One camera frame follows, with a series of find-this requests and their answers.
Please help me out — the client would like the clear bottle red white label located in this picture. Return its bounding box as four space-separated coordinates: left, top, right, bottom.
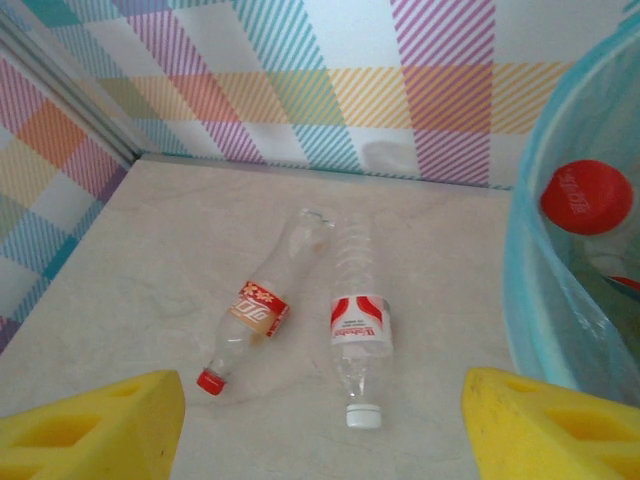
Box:
328 213 395 430

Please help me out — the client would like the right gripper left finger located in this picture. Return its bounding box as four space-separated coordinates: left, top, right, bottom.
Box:
0 368 187 480

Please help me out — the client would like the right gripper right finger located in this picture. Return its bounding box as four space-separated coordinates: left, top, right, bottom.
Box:
460 367 640 480

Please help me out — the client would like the clear bottle red beige label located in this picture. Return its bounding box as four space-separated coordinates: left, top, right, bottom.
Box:
195 207 335 397

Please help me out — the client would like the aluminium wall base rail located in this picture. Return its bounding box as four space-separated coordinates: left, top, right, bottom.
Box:
133 152 515 191

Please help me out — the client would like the white bin with blue liner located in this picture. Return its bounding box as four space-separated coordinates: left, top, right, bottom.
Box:
502 9 640 407

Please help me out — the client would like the aluminium corner post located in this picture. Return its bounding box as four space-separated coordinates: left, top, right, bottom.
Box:
0 7 137 169

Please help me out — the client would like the clear cola bottle red label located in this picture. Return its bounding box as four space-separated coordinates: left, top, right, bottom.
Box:
538 159 640 301

